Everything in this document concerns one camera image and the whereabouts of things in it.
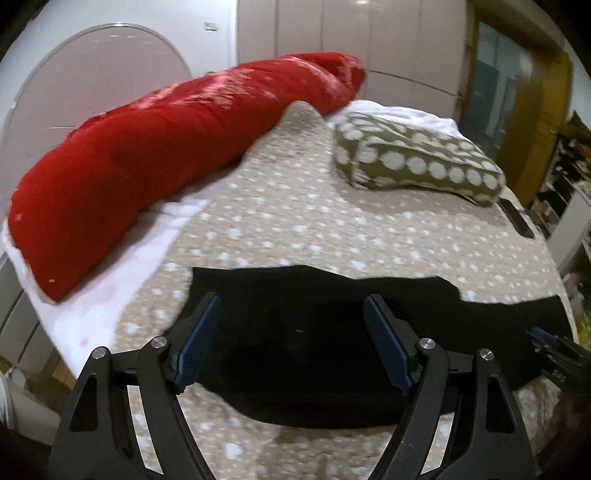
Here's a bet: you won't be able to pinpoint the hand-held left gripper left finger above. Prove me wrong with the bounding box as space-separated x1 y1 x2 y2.
50 292 223 480

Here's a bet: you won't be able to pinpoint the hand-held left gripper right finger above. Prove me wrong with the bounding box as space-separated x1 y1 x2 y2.
363 294 542 480

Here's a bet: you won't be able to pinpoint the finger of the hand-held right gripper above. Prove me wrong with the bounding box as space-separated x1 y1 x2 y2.
526 327 589 386

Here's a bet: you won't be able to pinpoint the black pants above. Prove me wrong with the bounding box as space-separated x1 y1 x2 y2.
184 264 572 428

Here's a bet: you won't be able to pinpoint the white bed sheet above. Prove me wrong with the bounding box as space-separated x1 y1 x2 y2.
2 99 465 370

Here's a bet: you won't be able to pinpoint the beige spotted blanket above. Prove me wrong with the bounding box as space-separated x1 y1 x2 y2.
113 102 578 480

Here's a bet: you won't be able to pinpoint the cluttered shelf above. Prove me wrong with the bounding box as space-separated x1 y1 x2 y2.
531 111 591 352

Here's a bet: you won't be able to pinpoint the red quilt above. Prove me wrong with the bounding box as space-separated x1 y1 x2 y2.
9 52 368 303

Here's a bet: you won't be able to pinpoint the olive polka dot pillow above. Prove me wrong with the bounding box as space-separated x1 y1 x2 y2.
333 111 506 207

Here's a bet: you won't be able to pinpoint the round pink headboard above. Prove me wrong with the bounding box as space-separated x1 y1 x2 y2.
0 25 194 139

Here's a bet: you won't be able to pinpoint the wooden door frame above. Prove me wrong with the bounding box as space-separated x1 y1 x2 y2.
464 0 573 208

